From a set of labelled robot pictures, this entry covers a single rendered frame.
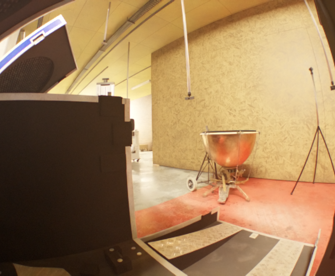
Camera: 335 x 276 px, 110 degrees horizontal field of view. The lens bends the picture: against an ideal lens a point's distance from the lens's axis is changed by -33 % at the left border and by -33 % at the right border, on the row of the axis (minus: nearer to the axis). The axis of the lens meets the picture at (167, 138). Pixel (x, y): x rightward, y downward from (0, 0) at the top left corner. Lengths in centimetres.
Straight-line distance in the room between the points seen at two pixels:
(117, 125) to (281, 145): 257
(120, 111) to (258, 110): 254
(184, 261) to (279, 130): 247
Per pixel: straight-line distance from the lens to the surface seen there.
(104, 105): 85
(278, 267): 100
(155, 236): 115
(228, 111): 331
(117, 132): 86
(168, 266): 85
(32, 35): 159
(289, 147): 295
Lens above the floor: 75
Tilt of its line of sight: level
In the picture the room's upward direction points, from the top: 1 degrees counter-clockwise
